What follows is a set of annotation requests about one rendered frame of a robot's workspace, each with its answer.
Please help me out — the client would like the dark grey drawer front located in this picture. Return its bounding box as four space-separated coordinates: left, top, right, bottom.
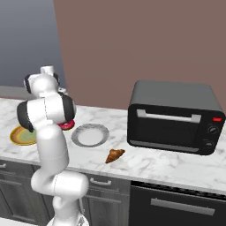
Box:
0 159 41 181
83 172 132 198

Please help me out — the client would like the black dishwasher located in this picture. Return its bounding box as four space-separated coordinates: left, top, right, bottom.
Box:
128 180 226 226

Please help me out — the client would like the grey round plate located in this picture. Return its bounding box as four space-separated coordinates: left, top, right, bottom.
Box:
71 123 110 148

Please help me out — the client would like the silver toaster oven handle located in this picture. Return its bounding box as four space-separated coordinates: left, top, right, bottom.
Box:
136 109 202 124

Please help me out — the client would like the brown croissant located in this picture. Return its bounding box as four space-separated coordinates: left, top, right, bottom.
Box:
104 148 126 164

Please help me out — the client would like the black toaster oven knob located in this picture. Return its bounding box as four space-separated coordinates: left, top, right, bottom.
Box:
207 124 219 136
204 139 215 150

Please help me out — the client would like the silver dishwasher handle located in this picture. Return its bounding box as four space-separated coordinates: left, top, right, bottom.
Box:
150 197 216 217

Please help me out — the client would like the yellow green round plate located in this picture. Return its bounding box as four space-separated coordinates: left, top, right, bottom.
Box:
9 124 38 147

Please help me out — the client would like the dark grey cupboard door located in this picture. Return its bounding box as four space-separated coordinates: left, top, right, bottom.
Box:
81 193 131 226
0 173 57 226

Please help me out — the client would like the black toaster oven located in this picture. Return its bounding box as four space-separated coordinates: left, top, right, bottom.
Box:
126 79 226 156

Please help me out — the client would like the black toaster oven door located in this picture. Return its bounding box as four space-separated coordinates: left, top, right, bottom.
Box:
127 103 207 154

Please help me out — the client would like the pink frosted donut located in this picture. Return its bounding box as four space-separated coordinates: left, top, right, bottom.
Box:
57 119 76 132

